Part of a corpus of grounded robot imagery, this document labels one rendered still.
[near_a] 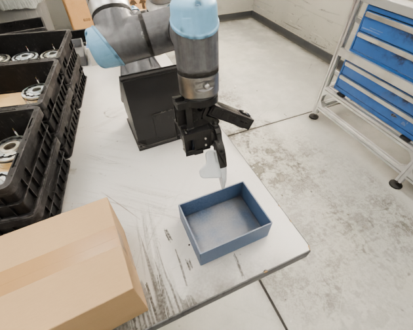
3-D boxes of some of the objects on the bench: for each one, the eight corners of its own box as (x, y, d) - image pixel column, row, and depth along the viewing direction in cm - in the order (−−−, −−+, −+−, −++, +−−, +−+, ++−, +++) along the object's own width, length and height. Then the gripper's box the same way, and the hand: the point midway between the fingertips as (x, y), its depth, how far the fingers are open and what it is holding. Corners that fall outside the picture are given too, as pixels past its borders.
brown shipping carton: (-6, 393, 46) (-79, 393, 34) (-1, 281, 59) (-52, 254, 48) (149, 310, 55) (133, 287, 44) (124, 230, 69) (107, 196, 57)
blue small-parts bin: (240, 194, 77) (243, 180, 72) (267, 236, 68) (273, 222, 62) (179, 217, 71) (177, 204, 66) (200, 266, 62) (200, 255, 57)
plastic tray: (48, 52, 147) (44, 42, 143) (84, 46, 152) (81, 38, 148) (47, 72, 130) (42, 63, 126) (87, 65, 135) (84, 56, 131)
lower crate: (82, 111, 106) (71, 86, 97) (73, 161, 86) (58, 134, 78) (-22, 124, 100) (-43, 98, 91) (-57, 181, 80) (-89, 154, 72)
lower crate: (88, 77, 126) (80, 54, 117) (82, 111, 106) (71, 86, 97) (2, 86, 120) (-14, 62, 111) (-22, 124, 100) (-43, 98, 91)
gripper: (161, 80, 53) (174, 152, 66) (191, 124, 39) (200, 205, 52) (198, 73, 55) (204, 144, 68) (240, 112, 41) (236, 192, 54)
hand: (212, 167), depth 61 cm, fingers open, 14 cm apart
